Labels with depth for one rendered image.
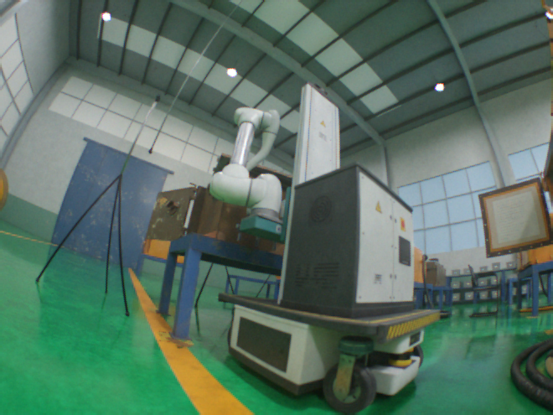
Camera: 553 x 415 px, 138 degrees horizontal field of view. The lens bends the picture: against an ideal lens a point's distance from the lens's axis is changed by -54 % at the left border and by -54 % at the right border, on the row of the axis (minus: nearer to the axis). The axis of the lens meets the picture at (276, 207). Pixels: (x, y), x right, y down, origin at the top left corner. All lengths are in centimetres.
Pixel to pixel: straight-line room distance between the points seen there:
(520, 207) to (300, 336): 197
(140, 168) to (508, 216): 1165
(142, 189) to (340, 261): 1060
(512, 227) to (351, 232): 169
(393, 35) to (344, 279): 951
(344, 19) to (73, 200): 1283
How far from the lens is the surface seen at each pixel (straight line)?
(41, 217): 1153
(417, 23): 984
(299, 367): 75
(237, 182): 118
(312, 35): 959
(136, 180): 1114
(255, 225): 109
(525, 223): 220
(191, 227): 216
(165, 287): 202
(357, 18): 934
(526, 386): 102
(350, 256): 72
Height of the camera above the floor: 39
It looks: 20 degrees up
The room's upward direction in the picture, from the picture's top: 8 degrees clockwise
